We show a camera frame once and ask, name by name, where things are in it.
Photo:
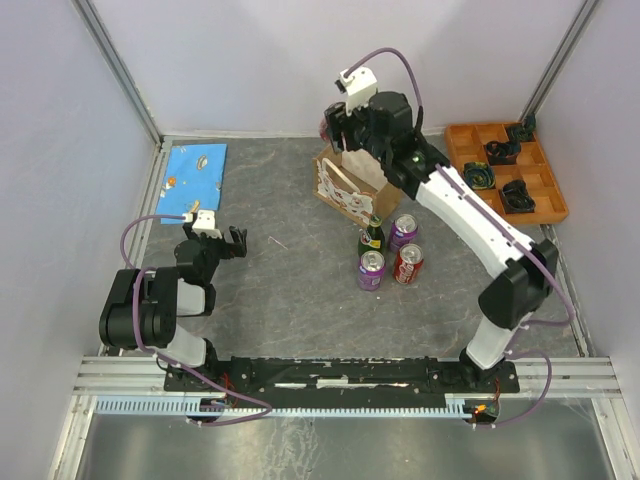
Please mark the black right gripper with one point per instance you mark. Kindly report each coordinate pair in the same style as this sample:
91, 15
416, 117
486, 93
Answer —
337, 123

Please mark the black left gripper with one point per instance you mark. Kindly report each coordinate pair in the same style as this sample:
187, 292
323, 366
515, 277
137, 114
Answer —
238, 238

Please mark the red Coke can back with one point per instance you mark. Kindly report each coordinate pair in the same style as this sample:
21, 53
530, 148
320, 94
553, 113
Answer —
323, 130

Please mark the red coke can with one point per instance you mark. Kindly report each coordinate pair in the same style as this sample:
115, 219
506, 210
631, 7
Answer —
409, 261
323, 130

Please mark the burlap canvas tote bag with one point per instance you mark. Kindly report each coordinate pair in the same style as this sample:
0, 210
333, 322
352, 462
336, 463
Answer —
354, 184

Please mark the green glass Perrier bottle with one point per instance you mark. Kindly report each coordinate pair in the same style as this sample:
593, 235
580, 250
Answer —
372, 238

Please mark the purple Fanta can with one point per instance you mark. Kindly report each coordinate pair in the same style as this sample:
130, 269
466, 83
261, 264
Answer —
371, 270
403, 231

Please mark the red Coke can front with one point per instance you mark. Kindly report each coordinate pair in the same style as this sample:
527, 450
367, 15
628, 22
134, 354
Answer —
409, 261

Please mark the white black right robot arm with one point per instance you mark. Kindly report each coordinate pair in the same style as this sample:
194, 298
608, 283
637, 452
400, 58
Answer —
522, 271

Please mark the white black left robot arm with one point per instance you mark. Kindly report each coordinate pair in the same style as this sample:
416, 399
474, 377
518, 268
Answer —
142, 310

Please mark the blue patterned cloth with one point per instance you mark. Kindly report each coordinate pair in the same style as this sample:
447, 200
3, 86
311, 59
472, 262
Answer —
193, 179

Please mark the orange wooden divided tray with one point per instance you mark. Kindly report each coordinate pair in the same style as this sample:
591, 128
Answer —
466, 144

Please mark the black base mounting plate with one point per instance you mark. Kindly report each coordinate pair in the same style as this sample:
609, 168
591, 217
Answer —
347, 383

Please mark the blue yellow rolled tie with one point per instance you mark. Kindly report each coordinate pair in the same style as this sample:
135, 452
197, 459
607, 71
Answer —
479, 176

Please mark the black rolled belt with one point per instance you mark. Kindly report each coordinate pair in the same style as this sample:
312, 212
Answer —
502, 153

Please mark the dark rolled tie corner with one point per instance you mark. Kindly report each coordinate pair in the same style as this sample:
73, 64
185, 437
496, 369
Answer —
523, 131

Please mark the black rolled tie front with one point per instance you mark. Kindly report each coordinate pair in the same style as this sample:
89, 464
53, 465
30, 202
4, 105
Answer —
516, 199

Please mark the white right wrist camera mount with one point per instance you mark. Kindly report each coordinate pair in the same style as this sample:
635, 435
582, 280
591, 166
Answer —
359, 87

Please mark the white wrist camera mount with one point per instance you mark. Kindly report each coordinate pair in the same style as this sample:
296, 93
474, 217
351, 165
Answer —
359, 87
205, 223

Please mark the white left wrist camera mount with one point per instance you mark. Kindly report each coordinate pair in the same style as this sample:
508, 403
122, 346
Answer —
205, 223

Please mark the aluminium frame rail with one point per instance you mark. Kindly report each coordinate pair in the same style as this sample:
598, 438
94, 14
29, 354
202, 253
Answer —
125, 376

